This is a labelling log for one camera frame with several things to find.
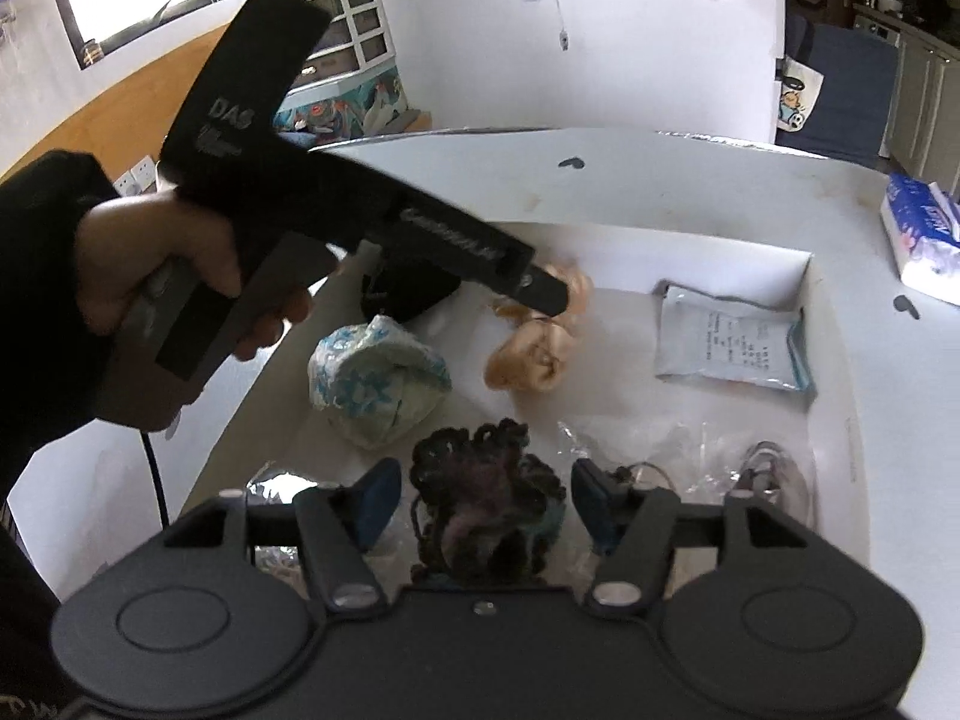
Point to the person's left hand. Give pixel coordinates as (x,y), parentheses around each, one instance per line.
(142,240)

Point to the white wall socket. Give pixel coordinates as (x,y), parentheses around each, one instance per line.
(136,176)

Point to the white box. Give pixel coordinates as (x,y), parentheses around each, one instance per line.
(600,405)

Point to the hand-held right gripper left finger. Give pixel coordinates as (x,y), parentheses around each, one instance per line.
(375,499)

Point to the grey kitchen cabinet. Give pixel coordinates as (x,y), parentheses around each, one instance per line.
(926,82)

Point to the pale blue packet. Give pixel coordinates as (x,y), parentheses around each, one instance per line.
(731,341)

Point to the blue white patterned cloth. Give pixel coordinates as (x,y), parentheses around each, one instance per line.
(375,379)

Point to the white drawer unit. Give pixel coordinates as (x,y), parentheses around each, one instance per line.
(352,30)

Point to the crumpled clear plastic wrap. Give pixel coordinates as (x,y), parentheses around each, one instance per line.
(289,491)

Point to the colourful printed box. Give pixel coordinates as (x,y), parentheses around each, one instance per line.
(352,105)

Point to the person's left forearm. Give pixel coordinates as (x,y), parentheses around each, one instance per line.
(45,277)

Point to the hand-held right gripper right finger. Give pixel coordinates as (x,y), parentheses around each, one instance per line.
(596,499)

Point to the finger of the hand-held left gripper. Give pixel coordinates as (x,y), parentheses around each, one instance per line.
(546,294)

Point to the cartoon print tote bag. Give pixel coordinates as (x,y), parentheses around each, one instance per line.
(802,101)

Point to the black cloth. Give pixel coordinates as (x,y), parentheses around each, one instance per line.
(409,289)

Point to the tissue pack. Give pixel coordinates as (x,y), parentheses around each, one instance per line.
(926,236)

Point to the dark multicolour knitted scrunchie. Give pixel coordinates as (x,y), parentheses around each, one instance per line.
(484,495)

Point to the small orange plush toy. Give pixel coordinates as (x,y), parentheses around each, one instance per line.
(536,352)

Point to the dark blue chair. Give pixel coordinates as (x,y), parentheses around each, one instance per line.
(855,90)

